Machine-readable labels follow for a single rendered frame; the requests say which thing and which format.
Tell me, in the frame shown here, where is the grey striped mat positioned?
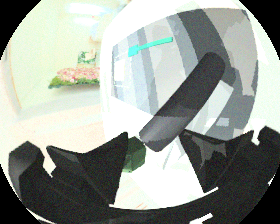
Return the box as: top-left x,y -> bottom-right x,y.
111,7 -> 258,141

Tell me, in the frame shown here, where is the white square tile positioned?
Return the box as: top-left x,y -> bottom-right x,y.
115,59 -> 125,80

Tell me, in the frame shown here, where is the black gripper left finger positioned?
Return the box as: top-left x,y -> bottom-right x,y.
46,131 -> 129,205

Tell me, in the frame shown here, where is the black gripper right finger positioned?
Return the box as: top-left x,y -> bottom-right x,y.
179,128 -> 254,194

